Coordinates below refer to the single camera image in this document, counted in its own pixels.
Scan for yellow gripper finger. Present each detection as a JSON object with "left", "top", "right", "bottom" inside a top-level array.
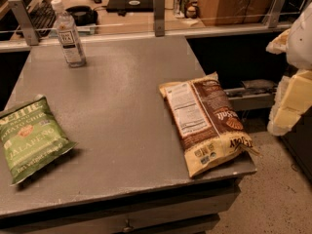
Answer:
[
  {"left": 267, "top": 70, "right": 312, "bottom": 136},
  {"left": 266, "top": 29, "right": 290, "bottom": 55}
]

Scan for brown chip bag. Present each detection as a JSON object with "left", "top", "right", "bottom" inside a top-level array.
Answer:
[{"left": 159, "top": 72, "right": 259, "bottom": 177}]

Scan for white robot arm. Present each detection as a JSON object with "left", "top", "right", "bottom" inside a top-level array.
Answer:
[{"left": 266, "top": 3, "right": 312, "bottom": 136}]

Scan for clear plastic water bottle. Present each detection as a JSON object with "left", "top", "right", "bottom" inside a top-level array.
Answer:
[{"left": 51, "top": 0, "right": 86, "bottom": 67}]

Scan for green jalapeno chip bag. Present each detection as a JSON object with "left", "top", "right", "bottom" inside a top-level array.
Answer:
[{"left": 0, "top": 96, "right": 77, "bottom": 185}]

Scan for grey open drawer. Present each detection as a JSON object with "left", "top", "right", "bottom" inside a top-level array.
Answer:
[{"left": 224, "top": 79, "right": 277, "bottom": 111}]

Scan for metal can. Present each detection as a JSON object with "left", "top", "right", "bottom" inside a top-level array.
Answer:
[{"left": 174, "top": 0, "right": 189, "bottom": 19}]

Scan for black laptop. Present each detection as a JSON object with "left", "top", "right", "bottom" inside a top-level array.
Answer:
[{"left": 106, "top": 0, "right": 153, "bottom": 13}]

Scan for black headphones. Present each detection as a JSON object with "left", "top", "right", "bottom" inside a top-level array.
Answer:
[{"left": 66, "top": 6, "right": 98, "bottom": 26}]

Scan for drawer knob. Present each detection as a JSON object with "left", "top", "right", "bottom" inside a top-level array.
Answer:
[{"left": 122, "top": 219, "right": 134, "bottom": 233}]

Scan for black keyboard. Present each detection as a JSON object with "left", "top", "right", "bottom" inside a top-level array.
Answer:
[{"left": 27, "top": 0, "right": 56, "bottom": 37}]

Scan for right metal rail bracket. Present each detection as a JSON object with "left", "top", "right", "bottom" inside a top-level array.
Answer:
[{"left": 265, "top": 0, "right": 286, "bottom": 28}]

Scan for metal rail bracket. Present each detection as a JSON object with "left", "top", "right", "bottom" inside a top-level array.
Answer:
[
  {"left": 153, "top": 0, "right": 165, "bottom": 37},
  {"left": 8, "top": 0, "right": 39, "bottom": 46},
  {"left": 265, "top": 0, "right": 286, "bottom": 28}
]

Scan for middle metal rail bracket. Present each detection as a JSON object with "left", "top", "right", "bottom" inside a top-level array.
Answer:
[{"left": 153, "top": 0, "right": 165, "bottom": 37}]

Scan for left metal rail bracket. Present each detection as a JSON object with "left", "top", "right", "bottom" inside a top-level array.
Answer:
[{"left": 8, "top": 0, "right": 39, "bottom": 46}]

